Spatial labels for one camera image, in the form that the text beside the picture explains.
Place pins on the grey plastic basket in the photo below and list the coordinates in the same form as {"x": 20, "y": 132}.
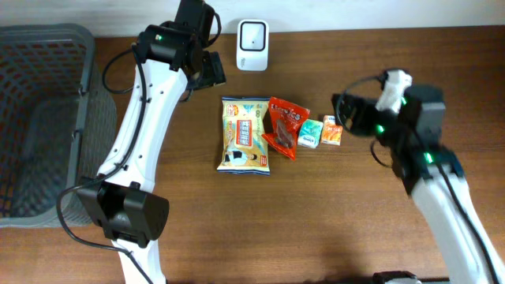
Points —
{"x": 58, "y": 123}

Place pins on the cream snack bag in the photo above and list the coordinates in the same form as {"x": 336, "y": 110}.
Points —
{"x": 245, "y": 151}

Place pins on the red jerky bag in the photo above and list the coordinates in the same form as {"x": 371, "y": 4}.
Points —
{"x": 286, "y": 120}

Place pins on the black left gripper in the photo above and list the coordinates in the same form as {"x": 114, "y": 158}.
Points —
{"x": 214, "y": 72}

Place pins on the green tissue pack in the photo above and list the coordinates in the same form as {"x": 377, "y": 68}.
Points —
{"x": 310, "y": 132}

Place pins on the orange tissue pack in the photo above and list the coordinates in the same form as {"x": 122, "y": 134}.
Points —
{"x": 331, "y": 132}

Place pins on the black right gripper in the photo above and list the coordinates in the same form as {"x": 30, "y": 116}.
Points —
{"x": 364, "y": 107}

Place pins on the white barcode scanner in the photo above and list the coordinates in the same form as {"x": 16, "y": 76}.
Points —
{"x": 252, "y": 45}

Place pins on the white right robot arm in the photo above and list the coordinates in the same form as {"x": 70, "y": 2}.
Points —
{"x": 431, "y": 175}

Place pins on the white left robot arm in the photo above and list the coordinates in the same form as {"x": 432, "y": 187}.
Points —
{"x": 172, "y": 61}

